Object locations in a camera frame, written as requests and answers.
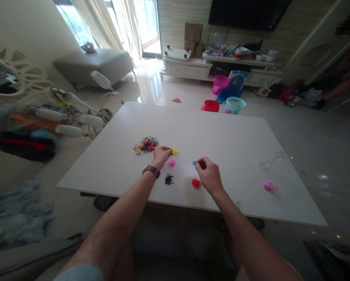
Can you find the beige sofa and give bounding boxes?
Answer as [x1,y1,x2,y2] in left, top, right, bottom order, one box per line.
[0,146,89,281]

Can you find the heap of colourful bags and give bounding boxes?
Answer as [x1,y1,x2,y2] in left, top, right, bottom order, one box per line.
[276,79,323,108]

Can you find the white ornate oval mirror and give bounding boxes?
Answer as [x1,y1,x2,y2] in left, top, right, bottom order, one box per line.
[0,28,51,100]

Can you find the clear plastic bag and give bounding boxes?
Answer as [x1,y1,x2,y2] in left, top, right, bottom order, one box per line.
[260,150,288,170]

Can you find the pile of multicoloured rubber bands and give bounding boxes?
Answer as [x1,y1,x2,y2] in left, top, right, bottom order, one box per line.
[132,135,160,156]

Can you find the heap of colourful clutter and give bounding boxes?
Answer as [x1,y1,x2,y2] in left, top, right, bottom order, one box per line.
[0,87,76,163]

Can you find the pink plastic basket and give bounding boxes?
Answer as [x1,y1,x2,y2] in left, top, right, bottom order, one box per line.
[212,75,231,95]

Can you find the grey upholstered ottoman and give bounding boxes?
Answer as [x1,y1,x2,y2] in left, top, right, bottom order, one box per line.
[54,48,135,91]

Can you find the person's left hand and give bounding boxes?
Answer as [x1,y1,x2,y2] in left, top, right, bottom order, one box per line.
[152,146,173,171]

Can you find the cream curtain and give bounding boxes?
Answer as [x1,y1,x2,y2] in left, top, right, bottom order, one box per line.
[71,0,143,60]

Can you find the white tray with black casters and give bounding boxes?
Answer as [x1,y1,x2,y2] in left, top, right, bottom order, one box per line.
[164,44,192,62]

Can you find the blue fluffy cloth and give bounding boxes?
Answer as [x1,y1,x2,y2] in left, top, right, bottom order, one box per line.
[0,179,55,254]

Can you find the person's right fingers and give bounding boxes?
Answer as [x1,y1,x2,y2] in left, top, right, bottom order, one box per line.
[195,156,211,171]

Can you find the grey printed paper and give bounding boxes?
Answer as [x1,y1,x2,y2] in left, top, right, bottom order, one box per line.
[304,239,350,281]

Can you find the black wall television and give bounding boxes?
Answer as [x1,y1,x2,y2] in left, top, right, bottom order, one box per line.
[208,0,293,32]

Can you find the white cabinet with clutter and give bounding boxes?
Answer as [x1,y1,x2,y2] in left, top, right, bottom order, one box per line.
[159,41,284,88]

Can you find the white chandelier lamp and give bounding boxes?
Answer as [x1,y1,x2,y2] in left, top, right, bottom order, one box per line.
[34,70,126,139]

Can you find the teal plastic basket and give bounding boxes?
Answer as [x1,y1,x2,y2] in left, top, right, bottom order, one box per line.
[223,96,248,115]

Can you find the pink tangled band bundle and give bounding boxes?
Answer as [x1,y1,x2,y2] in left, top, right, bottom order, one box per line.
[262,181,279,193]

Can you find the stack of cardboard boxes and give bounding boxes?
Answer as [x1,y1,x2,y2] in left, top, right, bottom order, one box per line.
[184,22,205,59]

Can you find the blue plastic bag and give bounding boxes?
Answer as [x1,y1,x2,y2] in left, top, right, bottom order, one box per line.
[215,74,246,103]

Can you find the person's right hand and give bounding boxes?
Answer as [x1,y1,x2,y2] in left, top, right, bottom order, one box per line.
[195,156,225,196]

